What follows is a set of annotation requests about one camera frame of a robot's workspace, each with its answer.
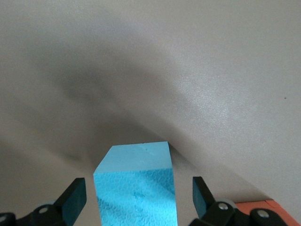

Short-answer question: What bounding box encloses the brown table cover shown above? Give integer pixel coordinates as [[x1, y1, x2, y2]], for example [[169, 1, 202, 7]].
[[0, 0, 301, 226]]

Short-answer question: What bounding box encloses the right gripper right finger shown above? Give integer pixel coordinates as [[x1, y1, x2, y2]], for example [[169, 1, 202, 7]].
[[190, 176, 280, 226]]

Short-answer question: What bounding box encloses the orange foam cube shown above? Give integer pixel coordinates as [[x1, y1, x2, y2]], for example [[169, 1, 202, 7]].
[[234, 198, 293, 226]]

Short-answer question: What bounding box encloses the blue foam cube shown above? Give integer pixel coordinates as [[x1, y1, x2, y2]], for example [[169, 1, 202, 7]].
[[93, 141, 177, 226]]

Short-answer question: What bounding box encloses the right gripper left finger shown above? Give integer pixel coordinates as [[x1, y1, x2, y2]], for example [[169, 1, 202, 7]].
[[0, 177, 87, 226]]

